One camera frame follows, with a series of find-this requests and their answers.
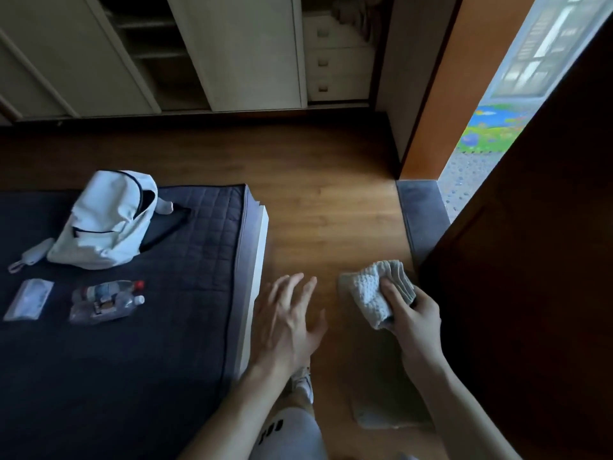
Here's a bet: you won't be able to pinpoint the cream closet inner panel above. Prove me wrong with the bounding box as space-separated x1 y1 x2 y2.
143 57 211 112

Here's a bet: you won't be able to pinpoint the colourful play mat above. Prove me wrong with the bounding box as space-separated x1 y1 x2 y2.
455 103 533 154

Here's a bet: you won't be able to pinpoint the small white pouch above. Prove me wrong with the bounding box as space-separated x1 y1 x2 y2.
7 238 56 275

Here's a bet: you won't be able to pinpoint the person's right forearm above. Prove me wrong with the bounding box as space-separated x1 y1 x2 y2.
404 354 523 460

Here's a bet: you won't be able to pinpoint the grey trousers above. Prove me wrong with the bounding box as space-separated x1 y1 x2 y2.
248 406 329 460

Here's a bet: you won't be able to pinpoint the white shoe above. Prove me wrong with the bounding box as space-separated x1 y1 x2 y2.
289 366 315 406

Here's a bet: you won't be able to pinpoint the person's left forearm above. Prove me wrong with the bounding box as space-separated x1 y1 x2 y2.
179 364 293 460

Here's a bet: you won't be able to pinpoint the hanging clothes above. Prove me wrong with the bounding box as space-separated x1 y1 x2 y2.
330 0 386 42

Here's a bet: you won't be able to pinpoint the person's right hand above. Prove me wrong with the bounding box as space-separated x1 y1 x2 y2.
379 277 444 374

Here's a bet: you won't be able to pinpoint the grey cleaning cloth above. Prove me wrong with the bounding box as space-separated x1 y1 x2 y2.
349 259 418 331

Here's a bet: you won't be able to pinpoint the white cap plastic bottle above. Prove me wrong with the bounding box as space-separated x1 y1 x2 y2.
68 294 146 326

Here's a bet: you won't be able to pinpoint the cream closet shelf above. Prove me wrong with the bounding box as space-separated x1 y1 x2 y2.
110 15 178 30
129 42 188 61

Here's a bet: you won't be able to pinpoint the person's left hand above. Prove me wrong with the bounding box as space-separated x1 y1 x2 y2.
248 272 329 379

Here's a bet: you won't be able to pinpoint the grey floor mat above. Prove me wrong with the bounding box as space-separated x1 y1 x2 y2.
337 270 435 431

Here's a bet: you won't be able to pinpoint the clear plastic packet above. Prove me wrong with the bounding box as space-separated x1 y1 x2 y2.
2 278 55 323

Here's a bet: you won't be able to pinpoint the blue quilted mattress cover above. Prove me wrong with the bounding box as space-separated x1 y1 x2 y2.
0 184 262 460

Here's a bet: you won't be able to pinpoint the white backpack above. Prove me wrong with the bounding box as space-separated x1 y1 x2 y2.
46 169 174 272

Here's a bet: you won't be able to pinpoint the red cap plastic bottle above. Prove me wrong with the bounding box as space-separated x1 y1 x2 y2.
72 280 146 305

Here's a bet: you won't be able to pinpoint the black backpack strap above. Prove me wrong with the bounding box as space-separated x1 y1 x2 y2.
139 203 192 254

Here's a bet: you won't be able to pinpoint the dark brown balcony door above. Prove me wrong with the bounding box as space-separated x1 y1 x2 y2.
419 13 613 460

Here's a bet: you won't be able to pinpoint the person's bare leg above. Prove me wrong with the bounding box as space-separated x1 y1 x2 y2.
275 385 315 417

